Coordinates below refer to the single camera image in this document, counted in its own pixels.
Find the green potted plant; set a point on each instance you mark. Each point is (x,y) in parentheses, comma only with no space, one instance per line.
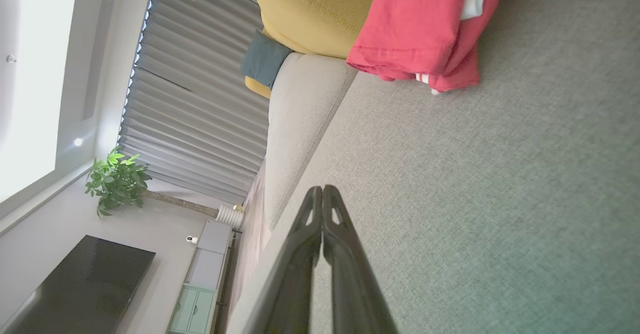
(117,181)

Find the black flat television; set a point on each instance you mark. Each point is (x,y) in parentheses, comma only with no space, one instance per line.
(85,284)

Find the small white security camera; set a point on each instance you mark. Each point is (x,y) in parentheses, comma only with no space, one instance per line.
(192,239)

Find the teal throw pillow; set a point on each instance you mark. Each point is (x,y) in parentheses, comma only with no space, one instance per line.
(265,59)

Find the large yellow sofa back cushion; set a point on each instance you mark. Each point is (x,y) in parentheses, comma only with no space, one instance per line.
(315,9)

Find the white ribbed plant pot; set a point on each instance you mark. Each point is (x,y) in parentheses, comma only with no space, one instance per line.
(230,216)

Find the low grey tv cabinet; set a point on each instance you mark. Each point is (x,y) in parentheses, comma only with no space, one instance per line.
(200,284)

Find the grey fabric sofa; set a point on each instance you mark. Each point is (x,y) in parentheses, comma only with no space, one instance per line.
(475,199)

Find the grey pleated curtain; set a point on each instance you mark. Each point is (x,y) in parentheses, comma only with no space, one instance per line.
(195,99)

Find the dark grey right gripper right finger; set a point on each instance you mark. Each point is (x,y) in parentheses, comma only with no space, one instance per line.
(350,284)

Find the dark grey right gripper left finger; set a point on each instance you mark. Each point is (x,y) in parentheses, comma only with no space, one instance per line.
(295,274)

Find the red jersey with white sleeves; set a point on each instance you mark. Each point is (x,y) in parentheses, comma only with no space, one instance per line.
(410,24)

